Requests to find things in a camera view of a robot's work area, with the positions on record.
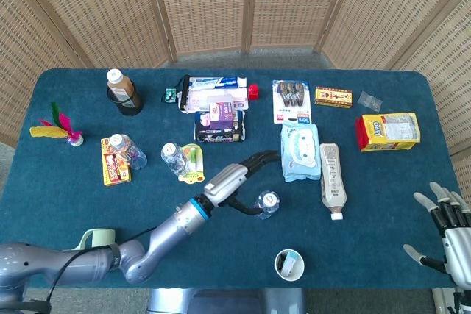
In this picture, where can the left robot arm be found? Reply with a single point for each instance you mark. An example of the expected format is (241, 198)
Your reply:
(176, 225)

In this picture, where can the colourful feather shuttlecock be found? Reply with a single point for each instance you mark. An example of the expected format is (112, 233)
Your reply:
(71, 139)

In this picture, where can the hair clips on white card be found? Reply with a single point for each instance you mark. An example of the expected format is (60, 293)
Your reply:
(290, 110)

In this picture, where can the black mesh pen holder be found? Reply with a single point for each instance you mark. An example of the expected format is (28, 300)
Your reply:
(129, 110)

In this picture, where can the clear pink zip pouch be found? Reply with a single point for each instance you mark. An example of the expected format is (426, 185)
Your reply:
(198, 100)

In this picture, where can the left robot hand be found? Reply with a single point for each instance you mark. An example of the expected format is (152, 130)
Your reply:
(226, 181)

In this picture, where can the purple small box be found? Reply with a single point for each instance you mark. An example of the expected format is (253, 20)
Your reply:
(221, 115)

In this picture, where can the clear Ganten water bottle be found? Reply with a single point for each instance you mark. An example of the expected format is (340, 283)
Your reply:
(268, 202)
(174, 159)
(127, 148)

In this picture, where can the black pouch slider bar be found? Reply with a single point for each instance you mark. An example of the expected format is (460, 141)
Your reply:
(183, 93)

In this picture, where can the blue carpet table cover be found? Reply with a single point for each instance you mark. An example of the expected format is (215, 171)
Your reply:
(331, 240)

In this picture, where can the yellow red snack bag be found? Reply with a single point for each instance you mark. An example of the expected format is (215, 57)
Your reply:
(390, 132)

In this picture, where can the lip balm blister card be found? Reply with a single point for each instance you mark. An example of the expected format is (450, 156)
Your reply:
(195, 168)

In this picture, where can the yellow curry box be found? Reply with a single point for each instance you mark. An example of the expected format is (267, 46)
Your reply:
(114, 176)

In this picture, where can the woven wicker folding screen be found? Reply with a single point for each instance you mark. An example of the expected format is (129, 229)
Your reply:
(202, 5)

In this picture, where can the small clear plastic bag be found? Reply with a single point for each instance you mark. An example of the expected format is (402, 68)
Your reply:
(369, 100)

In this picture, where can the brown juice bottle white cap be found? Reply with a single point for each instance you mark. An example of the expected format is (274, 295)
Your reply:
(119, 86)

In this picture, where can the white blue toothpaste box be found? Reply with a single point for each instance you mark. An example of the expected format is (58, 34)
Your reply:
(217, 81)

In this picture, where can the white paper cup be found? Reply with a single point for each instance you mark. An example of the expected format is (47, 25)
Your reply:
(299, 268)

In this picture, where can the small green packet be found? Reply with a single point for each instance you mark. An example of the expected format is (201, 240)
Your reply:
(170, 95)

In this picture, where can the small red plastic block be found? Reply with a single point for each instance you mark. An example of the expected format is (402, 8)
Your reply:
(253, 92)

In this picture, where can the blue white sachet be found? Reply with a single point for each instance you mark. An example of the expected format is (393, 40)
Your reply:
(290, 262)

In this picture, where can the small yellow red carton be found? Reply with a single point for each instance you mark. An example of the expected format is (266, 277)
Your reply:
(333, 97)

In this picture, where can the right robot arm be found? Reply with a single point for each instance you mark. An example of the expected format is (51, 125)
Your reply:
(460, 301)

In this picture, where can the light blue wet wipes pack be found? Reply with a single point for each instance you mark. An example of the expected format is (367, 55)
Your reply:
(300, 152)

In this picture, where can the black sanitary pad pack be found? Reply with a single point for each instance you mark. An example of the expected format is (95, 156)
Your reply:
(217, 134)

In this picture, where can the grey lying bottle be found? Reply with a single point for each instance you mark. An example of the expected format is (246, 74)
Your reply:
(333, 181)

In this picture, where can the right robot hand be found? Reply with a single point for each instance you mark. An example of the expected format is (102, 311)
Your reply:
(458, 251)

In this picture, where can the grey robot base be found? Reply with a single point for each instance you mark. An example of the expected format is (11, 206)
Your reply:
(228, 303)

